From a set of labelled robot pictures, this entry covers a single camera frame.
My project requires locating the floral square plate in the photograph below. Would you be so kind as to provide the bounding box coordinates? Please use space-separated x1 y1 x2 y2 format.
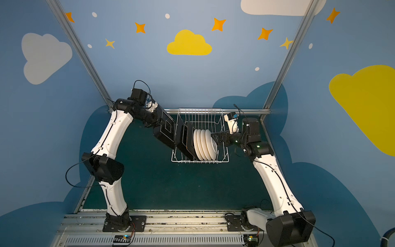
175 117 190 159
153 105 175 150

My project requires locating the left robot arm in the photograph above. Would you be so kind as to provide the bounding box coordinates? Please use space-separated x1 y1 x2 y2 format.
81 99 158 232

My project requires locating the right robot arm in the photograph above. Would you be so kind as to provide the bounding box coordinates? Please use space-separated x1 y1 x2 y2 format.
213 112 316 247

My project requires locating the white round plate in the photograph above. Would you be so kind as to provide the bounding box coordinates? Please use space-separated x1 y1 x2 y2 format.
196 130 208 161
193 129 204 161
205 130 218 161
201 130 212 161

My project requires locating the right controller board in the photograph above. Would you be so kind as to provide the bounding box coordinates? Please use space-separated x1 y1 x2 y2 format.
243 235 260 247

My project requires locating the controller board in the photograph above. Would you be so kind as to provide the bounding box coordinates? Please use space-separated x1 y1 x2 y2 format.
243 235 260 247
112 235 133 247

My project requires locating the left controller board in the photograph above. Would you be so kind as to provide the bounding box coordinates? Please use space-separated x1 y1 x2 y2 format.
112 235 133 247

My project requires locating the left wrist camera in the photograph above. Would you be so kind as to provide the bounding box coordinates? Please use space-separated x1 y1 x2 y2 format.
147 100 158 113

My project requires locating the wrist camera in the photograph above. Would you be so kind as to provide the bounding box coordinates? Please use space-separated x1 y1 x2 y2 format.
147 100 158 113
224 112 239 134

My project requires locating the white wire dish rack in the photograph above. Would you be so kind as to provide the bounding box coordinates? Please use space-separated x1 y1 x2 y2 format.
171 108 229 164

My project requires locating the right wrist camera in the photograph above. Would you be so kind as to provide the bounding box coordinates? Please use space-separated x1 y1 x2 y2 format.
224 112 239 134

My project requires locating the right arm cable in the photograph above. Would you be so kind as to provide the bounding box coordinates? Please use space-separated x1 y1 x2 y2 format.
252 158 336 247

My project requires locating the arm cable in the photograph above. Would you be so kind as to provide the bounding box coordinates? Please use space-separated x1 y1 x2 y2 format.
65 154 99 189
252 158 336 247

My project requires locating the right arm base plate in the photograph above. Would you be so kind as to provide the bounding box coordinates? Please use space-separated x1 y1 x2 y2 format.
224 214 267 232

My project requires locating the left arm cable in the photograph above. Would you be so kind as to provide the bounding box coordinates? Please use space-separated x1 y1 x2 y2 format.
65 154 99 189

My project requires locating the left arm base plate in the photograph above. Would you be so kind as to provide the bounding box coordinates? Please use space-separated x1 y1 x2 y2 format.
102 215 147 233

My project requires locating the aluminium rail base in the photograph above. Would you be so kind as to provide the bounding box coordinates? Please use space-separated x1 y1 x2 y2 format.
51 209 272 247

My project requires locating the aluminium frame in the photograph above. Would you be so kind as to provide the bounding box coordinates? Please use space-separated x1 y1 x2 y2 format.
46 0 320 214

